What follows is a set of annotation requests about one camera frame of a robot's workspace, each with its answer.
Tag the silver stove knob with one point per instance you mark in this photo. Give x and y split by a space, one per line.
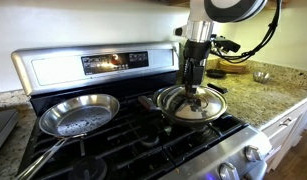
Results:
253 153
228 172

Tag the stainless steel gas range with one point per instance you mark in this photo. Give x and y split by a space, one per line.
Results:
59 70

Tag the small black cast iron skillet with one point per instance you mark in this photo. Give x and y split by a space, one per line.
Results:
215 73

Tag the stainless steel frying pan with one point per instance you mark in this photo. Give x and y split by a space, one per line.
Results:
79 115

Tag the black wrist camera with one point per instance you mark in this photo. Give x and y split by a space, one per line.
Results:
228 44

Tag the kitchen base cabinet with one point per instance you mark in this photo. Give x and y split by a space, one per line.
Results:
283 133

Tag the black flat countertop appliance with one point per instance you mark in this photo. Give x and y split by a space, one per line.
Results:
2 128

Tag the small metal bowl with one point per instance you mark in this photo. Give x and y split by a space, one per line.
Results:
261 77

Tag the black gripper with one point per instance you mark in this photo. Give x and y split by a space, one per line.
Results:
196 53

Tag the silver lid with brown knob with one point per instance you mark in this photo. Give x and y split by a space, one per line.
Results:
209 106

